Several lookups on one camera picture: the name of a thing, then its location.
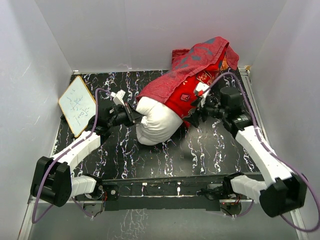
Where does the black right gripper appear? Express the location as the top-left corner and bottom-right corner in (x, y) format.
(182, 94), (228, 127)

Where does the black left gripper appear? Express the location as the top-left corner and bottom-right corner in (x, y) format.
(107, 102), (147, 128)

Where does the white pillow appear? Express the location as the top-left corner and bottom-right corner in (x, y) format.
(136, 96), (183, 146)

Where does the red patterned pillowcase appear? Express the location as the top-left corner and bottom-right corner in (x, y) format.
(136, 36), (239, 120)

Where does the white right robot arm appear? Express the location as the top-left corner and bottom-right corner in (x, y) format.
(184, 83), (307, 218)

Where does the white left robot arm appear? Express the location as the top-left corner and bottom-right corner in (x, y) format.
(30, 102), (143, 207)

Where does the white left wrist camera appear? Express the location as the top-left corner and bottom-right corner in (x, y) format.
(110, 89), (126, 106)

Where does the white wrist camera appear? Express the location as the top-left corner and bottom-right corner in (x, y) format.
(194, 82), (210, 107)
(110, 89), (126, 106)

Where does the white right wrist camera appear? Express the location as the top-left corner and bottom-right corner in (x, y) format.
(194, 82), (210, 107)

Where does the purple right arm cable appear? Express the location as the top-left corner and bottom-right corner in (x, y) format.
(202, 72), (320, 233)

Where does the aluminium frame rail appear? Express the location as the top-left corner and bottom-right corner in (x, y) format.
(238, 67), (305, 229)

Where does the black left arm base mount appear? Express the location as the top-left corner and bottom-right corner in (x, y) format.
(102, 184), (119, 203)

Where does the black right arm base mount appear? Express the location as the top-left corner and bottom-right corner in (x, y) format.
(196, 183), (249, 203)

